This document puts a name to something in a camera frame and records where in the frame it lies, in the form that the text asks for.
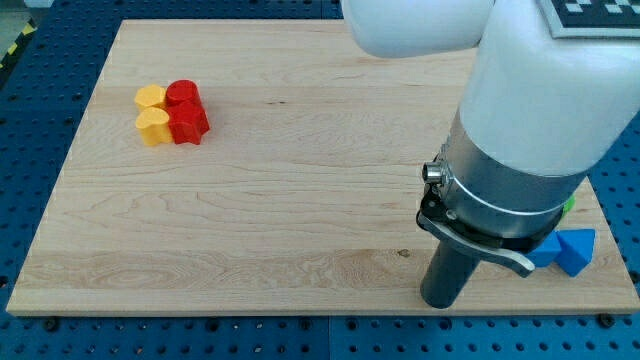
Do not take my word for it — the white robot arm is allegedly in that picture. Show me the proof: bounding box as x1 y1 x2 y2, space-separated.
341 1 639 279

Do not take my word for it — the red star block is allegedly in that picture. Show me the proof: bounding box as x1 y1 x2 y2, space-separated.
168 102 210 145

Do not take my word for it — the wooden board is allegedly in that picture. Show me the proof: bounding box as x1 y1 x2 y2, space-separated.
5 19 640 317

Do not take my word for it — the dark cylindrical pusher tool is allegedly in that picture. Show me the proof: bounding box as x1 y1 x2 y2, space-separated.
420 242 479 309

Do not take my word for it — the red cylinder block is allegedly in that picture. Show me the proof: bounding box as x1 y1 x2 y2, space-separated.
166 79 202 106

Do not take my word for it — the yellow heart block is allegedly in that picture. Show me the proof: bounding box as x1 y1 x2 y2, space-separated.
135 107 173 146

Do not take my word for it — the blue cube block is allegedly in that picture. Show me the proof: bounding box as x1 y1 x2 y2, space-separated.
525 231 562 268

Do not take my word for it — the green block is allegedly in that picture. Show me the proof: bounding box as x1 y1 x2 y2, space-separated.
561 194 576 218

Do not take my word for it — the blue triangle block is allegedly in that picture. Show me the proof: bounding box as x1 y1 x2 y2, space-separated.
555 228 597 277

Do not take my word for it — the fiducial marker tag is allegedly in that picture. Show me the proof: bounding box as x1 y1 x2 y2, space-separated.
537 0 639 39

